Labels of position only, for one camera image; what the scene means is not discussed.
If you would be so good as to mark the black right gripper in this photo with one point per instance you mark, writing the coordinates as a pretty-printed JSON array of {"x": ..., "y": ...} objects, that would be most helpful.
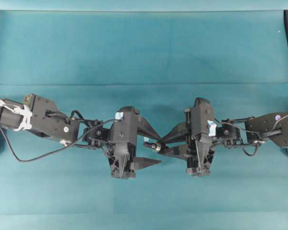
[{"x": 204, "y": 134}]

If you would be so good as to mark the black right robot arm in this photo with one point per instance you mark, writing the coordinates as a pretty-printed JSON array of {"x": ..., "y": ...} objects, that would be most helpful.
[{"x": 254, "y": 131}]

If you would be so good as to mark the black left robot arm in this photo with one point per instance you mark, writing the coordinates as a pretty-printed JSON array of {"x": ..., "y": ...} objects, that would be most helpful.
[{"x": 41, "y": 117}]

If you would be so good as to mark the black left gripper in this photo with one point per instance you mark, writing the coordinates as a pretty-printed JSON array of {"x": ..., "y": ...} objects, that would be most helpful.
[{"x": 119, "y": 142}]

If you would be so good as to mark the stepped threaded steel shaft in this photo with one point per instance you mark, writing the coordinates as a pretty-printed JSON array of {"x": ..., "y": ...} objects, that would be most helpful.
[{"x": 155, "y": 146}]

